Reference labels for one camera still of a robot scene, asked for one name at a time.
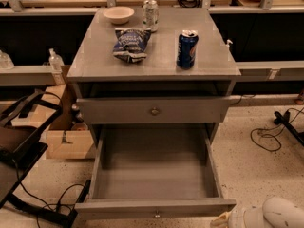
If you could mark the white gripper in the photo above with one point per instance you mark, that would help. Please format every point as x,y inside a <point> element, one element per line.
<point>241,218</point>

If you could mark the grey wooden drawer cabinet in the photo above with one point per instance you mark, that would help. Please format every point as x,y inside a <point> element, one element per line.
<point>96,73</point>

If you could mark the white ceramic bowl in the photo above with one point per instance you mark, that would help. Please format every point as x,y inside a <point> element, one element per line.
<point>118,15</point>

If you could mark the clear sanitizer pump bottle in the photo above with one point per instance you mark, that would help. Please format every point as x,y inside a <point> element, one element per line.
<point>55,60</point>

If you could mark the grey top drawer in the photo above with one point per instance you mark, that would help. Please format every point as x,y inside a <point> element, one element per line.
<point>158,110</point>

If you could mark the blue chip bag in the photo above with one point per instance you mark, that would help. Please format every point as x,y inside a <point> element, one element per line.
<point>131,44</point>

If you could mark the cardboard box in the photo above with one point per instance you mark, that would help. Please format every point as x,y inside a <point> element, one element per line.
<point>66,139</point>

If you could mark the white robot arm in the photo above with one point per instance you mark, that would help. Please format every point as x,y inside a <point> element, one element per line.
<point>275,212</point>

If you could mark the black metal cart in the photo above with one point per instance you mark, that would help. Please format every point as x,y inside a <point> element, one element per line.
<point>20,149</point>

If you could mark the grey drawer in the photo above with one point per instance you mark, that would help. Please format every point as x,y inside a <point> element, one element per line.
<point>152,172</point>
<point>158,110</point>

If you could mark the black stand base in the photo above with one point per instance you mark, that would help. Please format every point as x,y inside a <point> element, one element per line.
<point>285,120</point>

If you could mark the blue soda can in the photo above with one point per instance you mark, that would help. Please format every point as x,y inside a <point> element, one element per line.
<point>187,47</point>

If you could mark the silver green soda can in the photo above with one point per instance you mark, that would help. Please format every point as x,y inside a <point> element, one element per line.
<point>150,15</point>

